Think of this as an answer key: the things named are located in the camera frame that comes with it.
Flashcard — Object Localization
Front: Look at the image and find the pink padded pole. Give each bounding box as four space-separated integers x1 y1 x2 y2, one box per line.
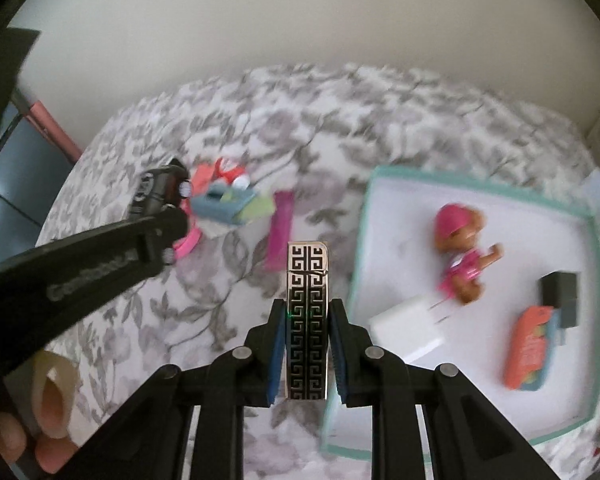
27 100 83 161

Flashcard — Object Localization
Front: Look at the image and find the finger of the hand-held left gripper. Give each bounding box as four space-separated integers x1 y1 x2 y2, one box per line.
62 297 288 480
328 297 563 480

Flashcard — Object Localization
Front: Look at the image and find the pink smartwatch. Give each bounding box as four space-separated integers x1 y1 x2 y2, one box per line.
172 227 203 261

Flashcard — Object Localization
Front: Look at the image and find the teal tray white inside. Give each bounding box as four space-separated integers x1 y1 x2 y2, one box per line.
321 165 600 461

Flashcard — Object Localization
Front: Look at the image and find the puppy toy figure pink hat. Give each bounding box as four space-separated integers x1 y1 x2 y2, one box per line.
432 203 505 306

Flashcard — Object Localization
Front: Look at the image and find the pink lighter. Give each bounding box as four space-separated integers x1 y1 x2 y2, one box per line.
266 190 296 273

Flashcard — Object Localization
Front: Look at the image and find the black gold patterned lighter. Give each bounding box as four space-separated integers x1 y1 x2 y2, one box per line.
285 241 331 403

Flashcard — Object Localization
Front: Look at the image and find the grey floral blanket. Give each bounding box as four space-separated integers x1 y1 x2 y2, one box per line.
35 62 593 480

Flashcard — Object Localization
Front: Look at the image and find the black charger plug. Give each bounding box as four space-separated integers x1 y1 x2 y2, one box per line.
539 271 581 346

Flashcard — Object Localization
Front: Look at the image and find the dark cabinet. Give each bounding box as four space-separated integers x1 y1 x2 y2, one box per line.
0 27 81 266

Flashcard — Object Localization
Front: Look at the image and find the white charger plug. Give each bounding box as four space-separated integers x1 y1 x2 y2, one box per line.
369 294 453 363

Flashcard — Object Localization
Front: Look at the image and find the black toy car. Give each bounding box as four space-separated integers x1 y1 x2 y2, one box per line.
130 157 193 221

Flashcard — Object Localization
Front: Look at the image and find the person's left hand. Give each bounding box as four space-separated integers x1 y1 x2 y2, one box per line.
0 350 78 476

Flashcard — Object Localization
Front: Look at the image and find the blue toy with coral handle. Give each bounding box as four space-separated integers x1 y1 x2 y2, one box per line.
189 157 277 227

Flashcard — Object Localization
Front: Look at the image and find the orange toy with blue edge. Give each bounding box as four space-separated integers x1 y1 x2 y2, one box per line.
503 305 561 392

